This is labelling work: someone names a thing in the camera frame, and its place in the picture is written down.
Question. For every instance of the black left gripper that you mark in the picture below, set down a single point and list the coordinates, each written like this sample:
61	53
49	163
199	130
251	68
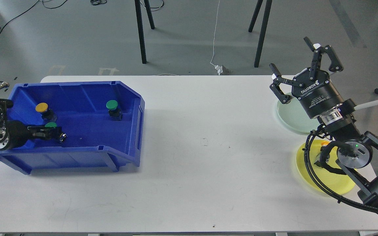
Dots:
18	134

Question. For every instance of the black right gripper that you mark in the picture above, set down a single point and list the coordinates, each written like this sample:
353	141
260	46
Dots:
318	95

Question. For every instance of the green push button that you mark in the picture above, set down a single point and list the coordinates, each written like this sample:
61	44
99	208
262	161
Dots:
114	110
53	132

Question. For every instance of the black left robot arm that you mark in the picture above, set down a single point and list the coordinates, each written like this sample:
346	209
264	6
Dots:
5	104

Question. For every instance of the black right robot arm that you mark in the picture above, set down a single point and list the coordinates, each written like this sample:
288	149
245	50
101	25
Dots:
335	145

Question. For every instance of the pale green plate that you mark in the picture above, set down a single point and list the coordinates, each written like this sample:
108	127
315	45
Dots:
293	116

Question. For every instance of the blue plastic storage bin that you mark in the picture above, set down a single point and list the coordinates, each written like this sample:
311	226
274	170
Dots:
94	139

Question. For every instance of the black tripod legs right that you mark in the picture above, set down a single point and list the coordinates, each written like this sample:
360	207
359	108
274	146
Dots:
264	24

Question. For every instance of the black tripod legs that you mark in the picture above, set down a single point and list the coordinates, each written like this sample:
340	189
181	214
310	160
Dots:
264	24
140	29

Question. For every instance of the black tripod legs left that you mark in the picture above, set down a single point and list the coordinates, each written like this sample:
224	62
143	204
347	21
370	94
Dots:
140	29

